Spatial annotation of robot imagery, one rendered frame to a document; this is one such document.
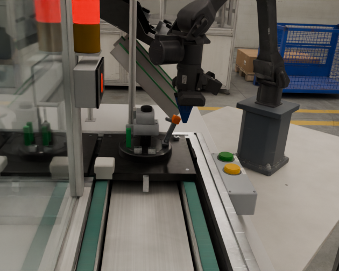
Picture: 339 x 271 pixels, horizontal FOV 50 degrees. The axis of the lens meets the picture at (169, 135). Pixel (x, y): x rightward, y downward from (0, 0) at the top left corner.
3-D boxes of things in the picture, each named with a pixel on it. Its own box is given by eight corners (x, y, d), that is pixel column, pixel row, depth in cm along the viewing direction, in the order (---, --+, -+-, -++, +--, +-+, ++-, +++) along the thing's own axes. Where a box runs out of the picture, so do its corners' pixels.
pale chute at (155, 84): (175, 107, 126) (184, 99, 125) (171, 120, 114) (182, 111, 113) (119, 45, 120) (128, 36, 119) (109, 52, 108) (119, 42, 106)
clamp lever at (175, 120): (168, 141, 96) (180, 116, 93) (169, 144, 94) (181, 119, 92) (156, 136, 95) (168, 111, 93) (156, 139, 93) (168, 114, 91)
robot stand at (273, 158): (289, 161, 120) (300, 104, 112) (269, 176, 109) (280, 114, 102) (249, 148, 128) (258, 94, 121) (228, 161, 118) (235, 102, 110)
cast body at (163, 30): (170, 49, 114) (180, 29, 112) (169, 52, 110) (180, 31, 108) (146, 36, 113) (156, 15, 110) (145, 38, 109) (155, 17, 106)
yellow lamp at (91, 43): (101, 49, 68) (101, 22, 66) (99, 54, 64) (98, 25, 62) (75, 48, 68) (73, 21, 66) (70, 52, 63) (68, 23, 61)
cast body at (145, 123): (157, 129, 96) (159, 104, 93) (158, 135, 92) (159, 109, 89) (126, 128, 95) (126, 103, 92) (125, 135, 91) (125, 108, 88)
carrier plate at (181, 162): (184, 141, 108) (184, 134, 107) (196, 181, 86) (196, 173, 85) (103, 140, 106) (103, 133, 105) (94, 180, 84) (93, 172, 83)
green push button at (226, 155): (231, 157, 99) (231, 151, 98) (234, 164, 95) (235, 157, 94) (216, 157, 98) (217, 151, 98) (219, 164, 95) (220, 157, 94)
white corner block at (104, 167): (115, 171, 89) (114, 156, 87) (113, 180, 84) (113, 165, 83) (96, 171, 88) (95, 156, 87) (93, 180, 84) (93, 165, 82)
